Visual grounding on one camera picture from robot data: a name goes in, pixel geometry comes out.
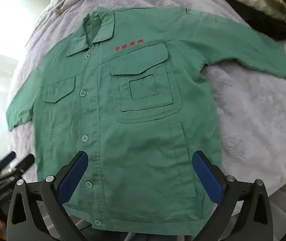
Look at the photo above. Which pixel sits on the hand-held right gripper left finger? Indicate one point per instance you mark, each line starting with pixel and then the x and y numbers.
pixel 74 175

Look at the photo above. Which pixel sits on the black garment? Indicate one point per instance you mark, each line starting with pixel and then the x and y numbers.
pixel 270 27

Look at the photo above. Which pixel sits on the green work jacket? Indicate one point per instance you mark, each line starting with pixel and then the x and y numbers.
pixel 132 130

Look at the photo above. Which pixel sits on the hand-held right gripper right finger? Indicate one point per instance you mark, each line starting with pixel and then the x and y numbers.
pixel 208 178

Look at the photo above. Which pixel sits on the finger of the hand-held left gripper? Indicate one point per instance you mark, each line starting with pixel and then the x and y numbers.
pixel 7 159
pixel 25 163

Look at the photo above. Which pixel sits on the lavender plush blanket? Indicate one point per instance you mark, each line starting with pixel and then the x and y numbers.
pixel 253 105

